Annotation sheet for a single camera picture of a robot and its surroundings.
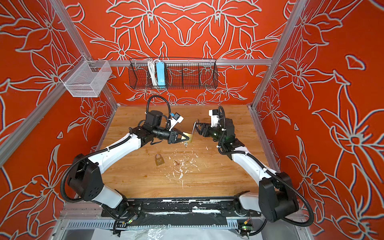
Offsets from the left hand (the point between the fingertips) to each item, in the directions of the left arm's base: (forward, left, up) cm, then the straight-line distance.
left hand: (187, 137), depth 72 cm
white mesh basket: (+35, +67, +8) cm, 76 cm away
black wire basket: (+46, +8, +6) cm, 47 cm away
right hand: (+9, -4, 0) cm, 9 cm away
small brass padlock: (-3, +17, -23) cm, 28 cm away
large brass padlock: (+1, -1, 0) cm, 2 cm away
